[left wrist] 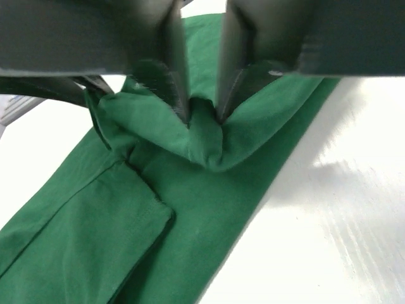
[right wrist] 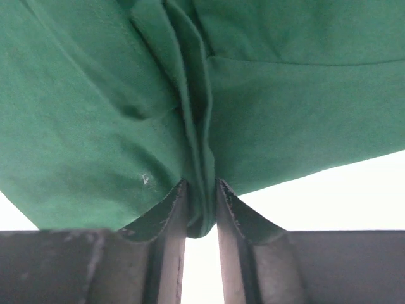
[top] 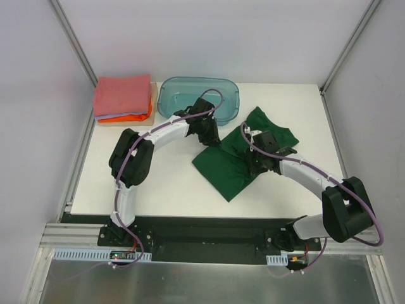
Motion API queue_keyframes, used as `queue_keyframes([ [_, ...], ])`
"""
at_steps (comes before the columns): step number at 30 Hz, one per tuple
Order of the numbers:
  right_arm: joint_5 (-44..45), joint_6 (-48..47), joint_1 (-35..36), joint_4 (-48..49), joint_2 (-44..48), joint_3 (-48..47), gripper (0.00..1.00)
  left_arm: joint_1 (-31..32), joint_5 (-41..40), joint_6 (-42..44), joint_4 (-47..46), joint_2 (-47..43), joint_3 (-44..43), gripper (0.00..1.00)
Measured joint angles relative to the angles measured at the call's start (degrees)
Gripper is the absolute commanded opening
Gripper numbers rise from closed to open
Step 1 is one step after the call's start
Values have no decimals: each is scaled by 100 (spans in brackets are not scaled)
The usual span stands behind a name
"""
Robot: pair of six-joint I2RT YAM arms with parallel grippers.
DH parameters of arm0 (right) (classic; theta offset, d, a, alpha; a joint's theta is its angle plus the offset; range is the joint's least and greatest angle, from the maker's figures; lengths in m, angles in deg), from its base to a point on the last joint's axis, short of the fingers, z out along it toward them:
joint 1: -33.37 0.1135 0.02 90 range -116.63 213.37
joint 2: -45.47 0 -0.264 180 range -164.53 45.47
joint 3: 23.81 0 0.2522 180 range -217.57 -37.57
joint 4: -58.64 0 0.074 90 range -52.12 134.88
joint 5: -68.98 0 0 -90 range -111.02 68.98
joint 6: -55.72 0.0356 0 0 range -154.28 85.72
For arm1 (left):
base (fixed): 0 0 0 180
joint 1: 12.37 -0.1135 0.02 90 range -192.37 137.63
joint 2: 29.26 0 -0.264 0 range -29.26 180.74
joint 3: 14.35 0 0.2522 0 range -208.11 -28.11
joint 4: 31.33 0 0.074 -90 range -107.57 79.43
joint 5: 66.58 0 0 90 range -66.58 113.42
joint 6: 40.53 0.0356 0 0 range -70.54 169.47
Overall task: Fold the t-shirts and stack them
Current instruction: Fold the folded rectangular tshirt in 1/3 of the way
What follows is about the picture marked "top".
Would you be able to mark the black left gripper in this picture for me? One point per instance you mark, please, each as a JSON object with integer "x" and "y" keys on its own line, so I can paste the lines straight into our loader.
{"x": 209, "y": 136}

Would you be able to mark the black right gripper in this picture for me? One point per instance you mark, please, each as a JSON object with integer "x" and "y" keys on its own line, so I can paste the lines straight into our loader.
{"x": 256, "y": 165}

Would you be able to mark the green t shirt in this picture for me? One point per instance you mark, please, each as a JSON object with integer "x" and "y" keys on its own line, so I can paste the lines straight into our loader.
{"x": 225, "y": 167}

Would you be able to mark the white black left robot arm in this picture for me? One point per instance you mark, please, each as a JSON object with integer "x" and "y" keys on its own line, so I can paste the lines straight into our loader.
{"x": 131, "y": 159}

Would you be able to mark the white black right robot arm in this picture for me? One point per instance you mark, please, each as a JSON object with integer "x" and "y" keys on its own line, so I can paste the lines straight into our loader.
{"x": 346, "y": 210}

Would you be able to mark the orange folded t shirt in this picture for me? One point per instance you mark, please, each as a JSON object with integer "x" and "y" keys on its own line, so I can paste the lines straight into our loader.
{"x": 150, "y": 112}

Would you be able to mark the pink folded t shirt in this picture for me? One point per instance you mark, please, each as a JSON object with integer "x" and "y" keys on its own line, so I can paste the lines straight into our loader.
{"x": 121, "y": 94}

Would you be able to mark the lavender folded t shirt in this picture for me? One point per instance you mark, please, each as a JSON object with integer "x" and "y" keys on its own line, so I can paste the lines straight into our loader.
{"x": 110, "y": 116}

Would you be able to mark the shiny metal front panel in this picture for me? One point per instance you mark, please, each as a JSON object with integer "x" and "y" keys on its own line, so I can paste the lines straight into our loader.
{"x": 334, "y": 279}

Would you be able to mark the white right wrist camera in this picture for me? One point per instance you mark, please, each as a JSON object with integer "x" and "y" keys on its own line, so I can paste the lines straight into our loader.
{"x": 249, "y": 136}

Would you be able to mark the right perforated cable tray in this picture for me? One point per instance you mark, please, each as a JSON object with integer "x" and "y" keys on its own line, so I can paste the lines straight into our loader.
{"x": 277, "y": 260}

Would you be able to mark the perforated cable tray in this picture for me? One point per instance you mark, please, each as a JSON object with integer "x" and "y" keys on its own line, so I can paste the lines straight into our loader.
{"x": 277, "y": 260}
{"x": 85, "y": 255}

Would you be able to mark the left aluminium frame post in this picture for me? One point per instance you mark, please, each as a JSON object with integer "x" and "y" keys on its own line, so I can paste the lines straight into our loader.
{"x": 73, "y": 40}

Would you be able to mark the aluminium frame post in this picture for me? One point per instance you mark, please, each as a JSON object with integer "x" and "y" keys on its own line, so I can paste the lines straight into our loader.
{"x": 350, "y": 44}
{"x": 73, "y": 40}

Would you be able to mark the right aluminium frame post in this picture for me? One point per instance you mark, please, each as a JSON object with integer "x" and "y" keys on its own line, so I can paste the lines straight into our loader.
{"x": 350, "y": 44}

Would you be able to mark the left perforated cable tray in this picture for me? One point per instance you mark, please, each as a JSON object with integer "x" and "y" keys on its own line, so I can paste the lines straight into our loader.
{"x": 85, "y": 255}

